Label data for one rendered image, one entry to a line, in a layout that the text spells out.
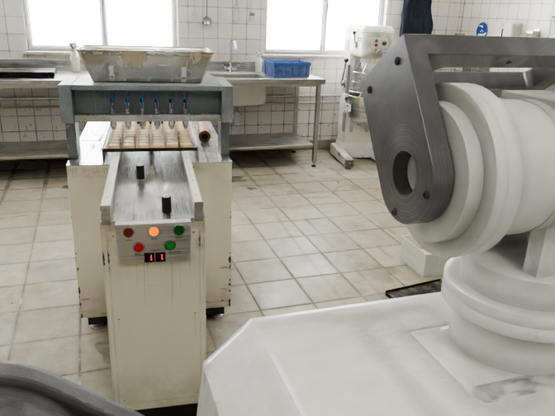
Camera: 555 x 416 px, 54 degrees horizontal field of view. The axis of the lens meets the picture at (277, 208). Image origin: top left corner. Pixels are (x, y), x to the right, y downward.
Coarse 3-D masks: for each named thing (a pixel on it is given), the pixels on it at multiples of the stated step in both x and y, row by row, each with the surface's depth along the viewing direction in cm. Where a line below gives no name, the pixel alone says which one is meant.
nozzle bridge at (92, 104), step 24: (72, 96) 227; (96, 96) 235; (120, 96) 237; (144, 96) 239; (168, 96) 242; (192, 96) 244; (216, 96) 246; (72, 120) 228; (96, 120) 234; (120, 120) 236; (144, 120) 238; (168, 120) 240; (192, 120) 243; (216, 120) 245; (72, 144) 242
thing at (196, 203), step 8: (184, 152) 239; (184, 160) 226; (184, 168) 224; (192, 168) 215; (192, 176) 206; (192, 184) 196; (192, 192) 187; (192, 200) 181; (200, 200) 180; (192, 208) 184; (200, 208) 178; (200, 216) 179
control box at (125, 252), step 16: (128, 224) 175; (144, 224) 175; (160, 224) 176; (176, 224) 178; (128, 240) 176; (144, 240) 177; (160, 240) 178; (176, 240) 180; (128, 256) 178; (144, 256) 179; (160, 256) 180; (176, 256) 181
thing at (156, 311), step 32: (128, 192) 203; (160, 192) 205; (192, 224) 182; (192, 256) 186; (128, 288) 185; (160, 288) 188; (192, 288) 190; (128, 320) 189; (160, 320) 192; (192, 320) 195; (128, 352) 193; (160, 352) 196; (192, 352) 199; (128, 384) 198; (160, 384) 201; (192, 384) 204
